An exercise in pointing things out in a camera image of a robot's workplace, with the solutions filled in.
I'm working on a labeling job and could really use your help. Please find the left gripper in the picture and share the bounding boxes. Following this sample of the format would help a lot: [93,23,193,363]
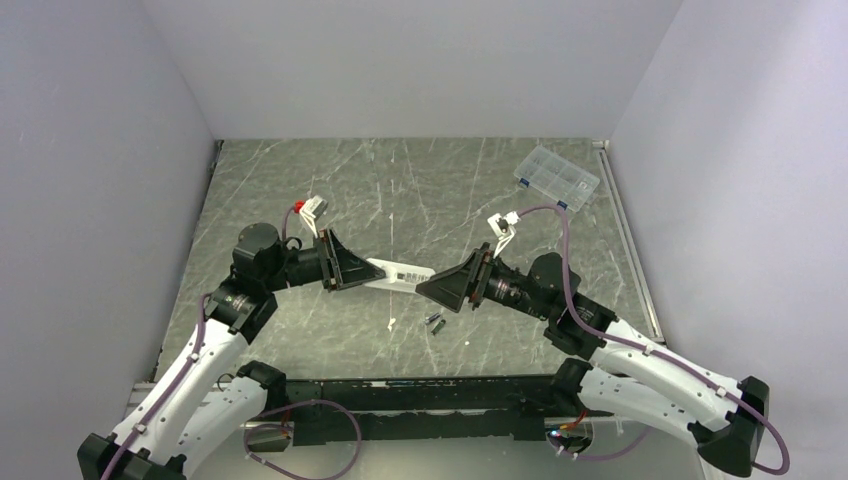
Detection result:
[263,227,385,292]

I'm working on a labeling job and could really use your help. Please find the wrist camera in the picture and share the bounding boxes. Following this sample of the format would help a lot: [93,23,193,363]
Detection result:
[294,195,328,238]
[487,211,521,258]

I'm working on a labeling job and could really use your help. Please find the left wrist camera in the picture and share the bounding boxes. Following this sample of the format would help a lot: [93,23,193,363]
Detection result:
[294,195,328,238]

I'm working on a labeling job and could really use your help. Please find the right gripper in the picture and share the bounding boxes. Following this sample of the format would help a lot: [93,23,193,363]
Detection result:
[416,242,552,321]

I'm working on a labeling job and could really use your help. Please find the clear plastic organizer box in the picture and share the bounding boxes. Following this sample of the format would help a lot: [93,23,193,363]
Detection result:
[513,145,600,212]

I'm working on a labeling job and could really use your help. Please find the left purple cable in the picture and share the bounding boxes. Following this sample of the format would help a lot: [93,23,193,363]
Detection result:
[97,293,212,480]

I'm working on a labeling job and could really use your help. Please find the white remote control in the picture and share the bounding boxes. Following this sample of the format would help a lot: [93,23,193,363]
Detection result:
[365,258,436,294]

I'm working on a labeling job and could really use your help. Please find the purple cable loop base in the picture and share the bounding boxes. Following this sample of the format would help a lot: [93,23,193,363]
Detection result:
[242,399,364,479]

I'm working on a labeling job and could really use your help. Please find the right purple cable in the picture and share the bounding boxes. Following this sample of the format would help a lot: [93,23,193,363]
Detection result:
[516,203,791,477]

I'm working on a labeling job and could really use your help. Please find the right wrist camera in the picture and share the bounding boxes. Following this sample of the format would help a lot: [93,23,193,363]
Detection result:
[487,211,521,258]

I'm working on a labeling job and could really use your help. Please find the purple cable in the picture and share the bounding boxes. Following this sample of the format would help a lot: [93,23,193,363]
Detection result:
[97,293,212,480]
[516,203,791,477]

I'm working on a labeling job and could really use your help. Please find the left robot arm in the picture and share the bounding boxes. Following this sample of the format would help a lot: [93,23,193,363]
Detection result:
[77,223,385,479]

